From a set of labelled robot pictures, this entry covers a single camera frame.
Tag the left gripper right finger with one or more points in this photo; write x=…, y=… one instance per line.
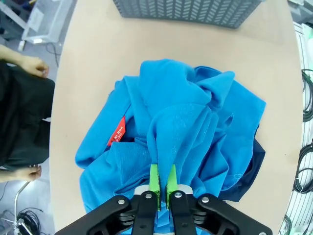
x=207, y=215

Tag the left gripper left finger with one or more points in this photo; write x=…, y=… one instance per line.
x=122, y=215

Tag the navy blue garment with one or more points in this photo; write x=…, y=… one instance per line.
x=256, y=161

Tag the bright blue knit garment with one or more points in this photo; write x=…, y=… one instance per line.
x=166, y=80
x=181, y=127

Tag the person's left forearm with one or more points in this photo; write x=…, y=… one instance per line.
x=12, y=55

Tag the person's right forearm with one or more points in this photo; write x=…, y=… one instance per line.
x=12, y=176

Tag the person's right hand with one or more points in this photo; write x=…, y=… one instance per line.
x=33, y=173

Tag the person's left hand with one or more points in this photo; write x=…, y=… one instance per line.
x=38, y=67

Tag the metal light stand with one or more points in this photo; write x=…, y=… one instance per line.
x=18, y=195

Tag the person in black t-shirt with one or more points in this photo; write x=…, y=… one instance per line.
x=22, y=110

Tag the grey woven plastic basket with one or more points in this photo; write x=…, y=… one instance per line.
x=185, y=12

